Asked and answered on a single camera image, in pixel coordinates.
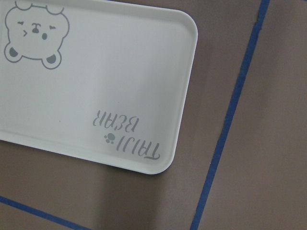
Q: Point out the white bear print tray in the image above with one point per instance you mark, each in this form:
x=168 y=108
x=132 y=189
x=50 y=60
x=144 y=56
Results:
x=97 y=80

